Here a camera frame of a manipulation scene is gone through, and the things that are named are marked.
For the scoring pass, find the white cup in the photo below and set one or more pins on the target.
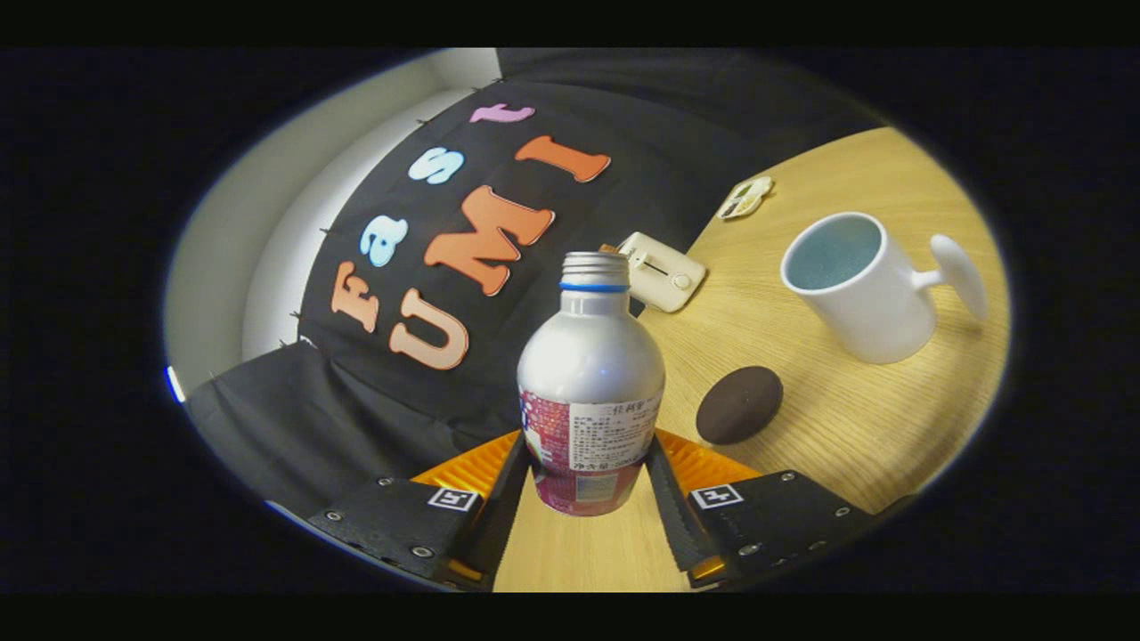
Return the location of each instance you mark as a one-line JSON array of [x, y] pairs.
[[877, 312]]

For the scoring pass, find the silver bottle with red label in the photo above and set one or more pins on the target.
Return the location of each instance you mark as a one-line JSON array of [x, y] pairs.
[[590, 365]]

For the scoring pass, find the wooden table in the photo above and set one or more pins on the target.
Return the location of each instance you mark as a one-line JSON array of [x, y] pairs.
[[855, 418]]

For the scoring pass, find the dark brown round coaster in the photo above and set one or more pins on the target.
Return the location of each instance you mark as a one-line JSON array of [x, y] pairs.
[[739, 405]]

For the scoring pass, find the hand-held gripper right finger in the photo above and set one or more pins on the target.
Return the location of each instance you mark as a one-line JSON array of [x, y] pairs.
[[670, 516]]

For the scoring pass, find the ceiling light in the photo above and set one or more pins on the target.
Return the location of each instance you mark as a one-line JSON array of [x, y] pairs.
[[175, 385]]

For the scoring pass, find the white toaster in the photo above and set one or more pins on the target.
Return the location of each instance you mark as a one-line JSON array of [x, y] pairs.
[[663, 276]]

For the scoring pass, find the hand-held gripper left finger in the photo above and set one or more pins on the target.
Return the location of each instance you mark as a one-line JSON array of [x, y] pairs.
[[506, 516]]

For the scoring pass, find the white sectioned dish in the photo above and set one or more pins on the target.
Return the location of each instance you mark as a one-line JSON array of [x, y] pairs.
[[745, 198]]

